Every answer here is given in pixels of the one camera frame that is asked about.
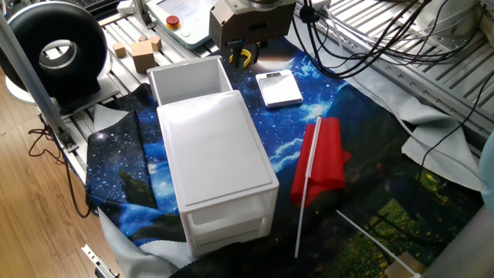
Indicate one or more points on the yellow U-shaped plastic piece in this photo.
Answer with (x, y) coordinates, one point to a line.
(248, 58)

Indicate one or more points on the thin white stick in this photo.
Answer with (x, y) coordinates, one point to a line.
(370, 237)

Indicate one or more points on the black keyboard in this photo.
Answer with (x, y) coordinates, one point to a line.
(92, 3)

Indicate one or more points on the brown cardboard box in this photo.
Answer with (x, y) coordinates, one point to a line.
(401, 266)

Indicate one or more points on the white teach pendant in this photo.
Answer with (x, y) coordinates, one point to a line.
(193, 23)

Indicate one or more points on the tiny wooden block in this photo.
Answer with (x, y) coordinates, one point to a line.
(143, 38)

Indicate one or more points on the white adapter box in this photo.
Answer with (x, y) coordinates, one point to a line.
(125, 7)

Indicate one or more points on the grey cloth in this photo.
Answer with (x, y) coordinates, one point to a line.
(436, 143)

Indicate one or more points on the red flag white stick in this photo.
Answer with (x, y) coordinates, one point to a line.
(324, 154)

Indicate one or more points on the large wooden cube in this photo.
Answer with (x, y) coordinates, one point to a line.
(143, 56)

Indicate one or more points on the silver digital pocket scale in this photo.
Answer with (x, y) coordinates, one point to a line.
(279, 89)

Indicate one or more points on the metal bracket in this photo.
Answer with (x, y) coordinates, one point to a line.
(96, 262)

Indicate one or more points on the grey metal gripper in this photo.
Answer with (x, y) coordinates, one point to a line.
(251, 27)

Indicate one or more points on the white plastic drawer cabinet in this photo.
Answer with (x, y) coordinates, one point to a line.
(216, 146)

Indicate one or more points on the small wooden cube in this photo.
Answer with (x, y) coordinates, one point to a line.
(156, 43)
(119, 50)

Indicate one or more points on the white plastic drawer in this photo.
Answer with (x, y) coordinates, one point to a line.
(185, 83)

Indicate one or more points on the galaxy print cloth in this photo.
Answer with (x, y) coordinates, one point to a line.
(270, 127)

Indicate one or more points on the aluminium frame post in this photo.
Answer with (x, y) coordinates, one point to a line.
(31, 77)

